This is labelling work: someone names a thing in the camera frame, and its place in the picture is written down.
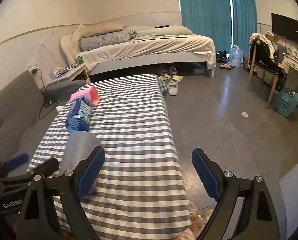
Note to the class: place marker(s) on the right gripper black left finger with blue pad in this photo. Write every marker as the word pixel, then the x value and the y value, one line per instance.
pixel 38 218

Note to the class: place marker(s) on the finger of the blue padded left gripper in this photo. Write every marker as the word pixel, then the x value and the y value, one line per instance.
pixel 16 162

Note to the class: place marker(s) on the grey plastic cup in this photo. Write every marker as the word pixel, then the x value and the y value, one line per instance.
pixel 79 146

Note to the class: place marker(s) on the blue plastic bottle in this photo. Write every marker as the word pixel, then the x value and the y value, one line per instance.
pixel 79 115

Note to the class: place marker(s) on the pink box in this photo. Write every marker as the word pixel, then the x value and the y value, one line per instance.
pixel 91 94

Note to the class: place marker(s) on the white bedside table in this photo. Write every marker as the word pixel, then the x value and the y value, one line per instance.
pixel 71 75

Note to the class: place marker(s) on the white paper scrap on floor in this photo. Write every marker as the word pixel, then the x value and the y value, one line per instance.
pixel 245 114

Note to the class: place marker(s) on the green can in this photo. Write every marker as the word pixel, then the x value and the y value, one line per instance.
pixel 80 60

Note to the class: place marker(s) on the teal laundry basket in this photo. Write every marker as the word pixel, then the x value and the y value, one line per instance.
pixel 285 101

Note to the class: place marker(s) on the grey checkered pillow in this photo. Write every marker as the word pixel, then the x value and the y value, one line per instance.
pixel 117 37

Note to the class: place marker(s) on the beige pillow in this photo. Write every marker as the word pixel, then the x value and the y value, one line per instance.
pixel 88 30

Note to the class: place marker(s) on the white slipper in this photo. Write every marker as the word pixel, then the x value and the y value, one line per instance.
pixel 173 89

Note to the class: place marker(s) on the white sneakers by curtain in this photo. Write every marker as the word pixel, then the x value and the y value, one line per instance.
pixel 226 65

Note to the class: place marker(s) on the wooden chair with clothes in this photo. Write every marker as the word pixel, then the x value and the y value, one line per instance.
pixel 264 56

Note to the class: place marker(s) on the green slipper pair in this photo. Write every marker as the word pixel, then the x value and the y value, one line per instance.
pixel 171 78

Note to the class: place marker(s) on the large water jug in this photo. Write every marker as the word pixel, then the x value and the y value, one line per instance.
pixel 235 56

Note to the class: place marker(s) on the light green blanket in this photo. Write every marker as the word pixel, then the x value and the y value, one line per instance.
pixel 144 32

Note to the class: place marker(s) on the bed with cream sheet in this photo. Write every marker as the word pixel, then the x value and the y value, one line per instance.
pixel 170 48

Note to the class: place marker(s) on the black television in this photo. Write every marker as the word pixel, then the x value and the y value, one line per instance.
pixel 285 27

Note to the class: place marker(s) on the teal right curtain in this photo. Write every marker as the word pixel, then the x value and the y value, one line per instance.
pixel 245 23

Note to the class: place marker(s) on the teal curtain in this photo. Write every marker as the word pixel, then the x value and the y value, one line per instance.
pixel 245 23
pixel 211 18

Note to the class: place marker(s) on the teal left curtain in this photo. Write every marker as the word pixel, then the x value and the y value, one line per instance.
pixel 211 18

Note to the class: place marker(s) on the wall power socket with plug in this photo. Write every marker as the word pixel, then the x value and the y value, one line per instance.
pixel 32 68

